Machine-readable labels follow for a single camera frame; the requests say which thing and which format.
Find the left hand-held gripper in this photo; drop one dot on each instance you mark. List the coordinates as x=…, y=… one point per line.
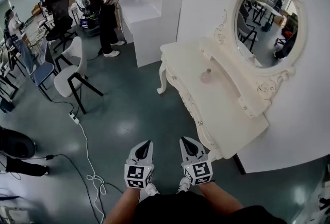
x=135, y=174

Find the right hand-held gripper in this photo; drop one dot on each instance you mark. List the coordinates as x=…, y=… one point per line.
x=199, y=170

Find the person's right forearm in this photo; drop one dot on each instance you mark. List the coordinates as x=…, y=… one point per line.
x=219, y=195

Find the person's left forearm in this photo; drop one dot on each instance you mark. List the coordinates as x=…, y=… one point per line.
x=123, y=205

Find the white ornate vanity table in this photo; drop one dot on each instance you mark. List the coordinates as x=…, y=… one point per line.
x=206, y=104

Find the person's right white shoe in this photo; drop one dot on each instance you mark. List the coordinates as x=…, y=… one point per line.
x=184, y=184

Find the person's white shoe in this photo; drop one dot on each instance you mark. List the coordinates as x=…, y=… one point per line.
x=151, y=189
x=184, y=184

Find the person's left white shoe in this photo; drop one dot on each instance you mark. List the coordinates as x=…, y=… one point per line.
x=151, y=189

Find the person's black clothing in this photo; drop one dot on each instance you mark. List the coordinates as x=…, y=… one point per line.
x=185, y=210

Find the white power strip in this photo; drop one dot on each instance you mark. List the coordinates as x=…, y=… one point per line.
x=74, y=118

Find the black power adapter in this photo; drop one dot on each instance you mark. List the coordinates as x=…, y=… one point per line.
x=49, y=157

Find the white chair with black legs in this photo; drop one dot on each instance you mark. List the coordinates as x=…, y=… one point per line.
x=69, y=73

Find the blue chair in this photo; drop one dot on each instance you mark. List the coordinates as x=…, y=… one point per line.
x=42, y=73

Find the white shelf unit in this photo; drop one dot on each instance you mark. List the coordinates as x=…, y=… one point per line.
x=147, y=11

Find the oval white framed mirror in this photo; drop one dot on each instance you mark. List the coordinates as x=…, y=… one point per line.
x=265, y=24

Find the black office chair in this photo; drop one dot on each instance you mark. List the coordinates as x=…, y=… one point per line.
x=60, y=19

